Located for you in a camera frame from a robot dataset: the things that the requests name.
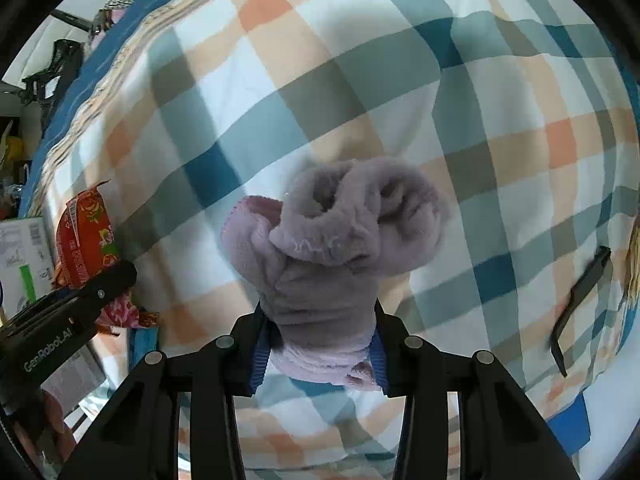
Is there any red snack packet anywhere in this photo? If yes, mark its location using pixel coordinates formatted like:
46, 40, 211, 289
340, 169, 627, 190
53, 182, 158, 333

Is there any purple towel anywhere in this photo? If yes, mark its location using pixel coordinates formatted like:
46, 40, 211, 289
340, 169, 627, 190
221, 157, 450, 390

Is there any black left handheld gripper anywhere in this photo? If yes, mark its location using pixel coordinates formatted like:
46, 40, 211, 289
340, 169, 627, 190
1, 261, 137, 413

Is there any black clip on blanket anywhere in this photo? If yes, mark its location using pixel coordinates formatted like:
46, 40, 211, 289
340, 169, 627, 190
550, 246, 612, 377

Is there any cardboard box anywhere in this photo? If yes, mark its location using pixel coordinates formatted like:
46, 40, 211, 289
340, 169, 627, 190
0, 217, 54, 320

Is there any plaid checkered blanket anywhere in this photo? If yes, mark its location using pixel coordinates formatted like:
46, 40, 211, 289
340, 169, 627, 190
23, 0, 639, 417

